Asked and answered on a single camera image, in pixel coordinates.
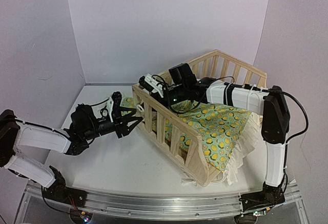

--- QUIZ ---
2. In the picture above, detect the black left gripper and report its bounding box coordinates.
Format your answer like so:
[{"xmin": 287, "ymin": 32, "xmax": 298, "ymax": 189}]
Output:
[{"xmin": 83, "ymin": 107, "xmax": 142, "ymax": 141}]

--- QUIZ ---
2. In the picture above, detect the wooden pet bed frame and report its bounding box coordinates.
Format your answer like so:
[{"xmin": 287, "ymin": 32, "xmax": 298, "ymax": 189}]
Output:
[{"xmin": 132, "ymin": 50, "xmax": 267, "ymax": 187}]

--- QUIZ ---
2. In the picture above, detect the lemon print bed cushion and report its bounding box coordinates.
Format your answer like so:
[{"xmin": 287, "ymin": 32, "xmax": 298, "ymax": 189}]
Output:
[{"xmin": 151, "ymin": 98, "xmax": 264, "ymax": 186}]

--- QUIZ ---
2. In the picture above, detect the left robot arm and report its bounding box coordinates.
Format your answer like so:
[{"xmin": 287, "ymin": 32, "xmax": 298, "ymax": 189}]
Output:
[{"xmin": 1, "ymin": 104, "xmax": 142, "ymax": 207}]

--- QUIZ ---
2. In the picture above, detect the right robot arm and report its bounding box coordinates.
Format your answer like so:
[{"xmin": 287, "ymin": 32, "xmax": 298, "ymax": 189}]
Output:
[{"xmin": 152, "ymin": 64, "xmax": 291, "ymax": 211}]

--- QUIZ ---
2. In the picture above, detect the small lemon print pillow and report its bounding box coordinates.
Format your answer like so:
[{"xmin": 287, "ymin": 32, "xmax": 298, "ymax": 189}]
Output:
[{"xmin": 120, "ymin": 97, "xmax": 135, "ymax": 115}]

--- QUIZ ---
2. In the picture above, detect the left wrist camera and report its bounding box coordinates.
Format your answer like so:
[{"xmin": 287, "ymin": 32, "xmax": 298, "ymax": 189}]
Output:
[{"xmin": 108, "ymin": 91, "xmax": 122, "ymax": 120}]

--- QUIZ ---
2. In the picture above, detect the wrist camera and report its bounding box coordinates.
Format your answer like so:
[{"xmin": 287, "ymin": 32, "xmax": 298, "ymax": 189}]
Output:
[
  {"xmin": 108, "ymin": 91, "xmax": 122, "ymax": 120},
  {"xmin": 138, "ymin": 74, "xmax": 166, "ymax": 99}
]

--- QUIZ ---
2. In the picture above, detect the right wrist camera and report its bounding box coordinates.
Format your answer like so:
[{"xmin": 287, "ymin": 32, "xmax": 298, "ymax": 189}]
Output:
[{"xmin": 138, "ymin": 74, "xmax": 166, "ymax": 99}]

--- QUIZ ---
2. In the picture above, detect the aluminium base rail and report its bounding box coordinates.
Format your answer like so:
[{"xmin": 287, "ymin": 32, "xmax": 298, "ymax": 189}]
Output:
[{"xmin": 14, "ymin": 179, "xmax": 310, "ymax": 223}]

